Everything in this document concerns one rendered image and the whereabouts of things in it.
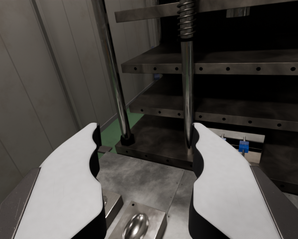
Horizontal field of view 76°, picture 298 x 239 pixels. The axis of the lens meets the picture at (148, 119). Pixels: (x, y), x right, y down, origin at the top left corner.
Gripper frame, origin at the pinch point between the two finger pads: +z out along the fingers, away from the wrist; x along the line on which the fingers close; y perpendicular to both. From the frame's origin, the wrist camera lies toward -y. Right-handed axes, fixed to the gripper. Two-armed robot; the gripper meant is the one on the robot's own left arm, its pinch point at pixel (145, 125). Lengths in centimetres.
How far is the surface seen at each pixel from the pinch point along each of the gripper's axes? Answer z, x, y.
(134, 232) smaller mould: 30, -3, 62
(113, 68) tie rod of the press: 91, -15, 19
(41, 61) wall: 193, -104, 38
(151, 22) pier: 433, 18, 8
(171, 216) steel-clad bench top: 37, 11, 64
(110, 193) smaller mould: 47, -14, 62
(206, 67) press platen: 75, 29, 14
